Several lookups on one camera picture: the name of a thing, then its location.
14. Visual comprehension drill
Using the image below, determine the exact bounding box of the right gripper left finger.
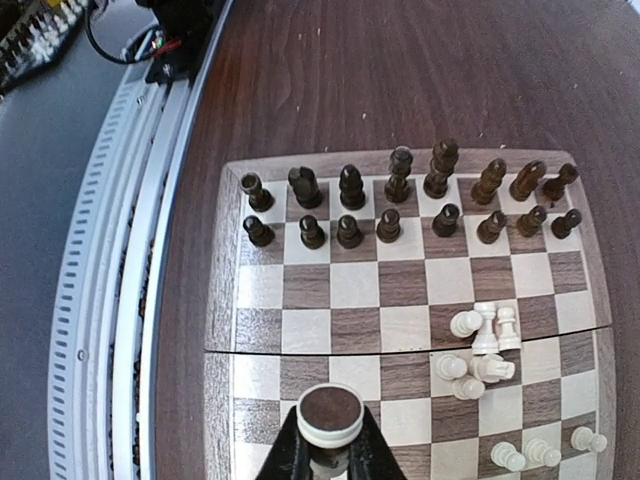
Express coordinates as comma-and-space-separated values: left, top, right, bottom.
256, 407, 313, 480

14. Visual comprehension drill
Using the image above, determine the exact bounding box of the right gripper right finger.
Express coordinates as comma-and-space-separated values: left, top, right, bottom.
347, 407, 405, 480

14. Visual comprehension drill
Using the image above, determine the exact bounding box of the wooden chess board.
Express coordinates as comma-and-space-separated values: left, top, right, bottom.
204, 161, 616, 479

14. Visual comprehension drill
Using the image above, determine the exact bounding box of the white chess pieces pile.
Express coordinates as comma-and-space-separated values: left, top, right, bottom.
434, 302, 522, 400

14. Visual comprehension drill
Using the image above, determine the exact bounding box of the black chess pieces row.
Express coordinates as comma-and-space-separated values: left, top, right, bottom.
239, 149, 586, 261

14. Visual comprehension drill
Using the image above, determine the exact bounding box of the white queen lying down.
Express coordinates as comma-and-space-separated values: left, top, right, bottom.
296, 383, 364, 479

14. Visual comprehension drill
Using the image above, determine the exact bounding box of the aluminium front rail frame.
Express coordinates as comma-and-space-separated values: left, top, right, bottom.
47, 2, 231, 479

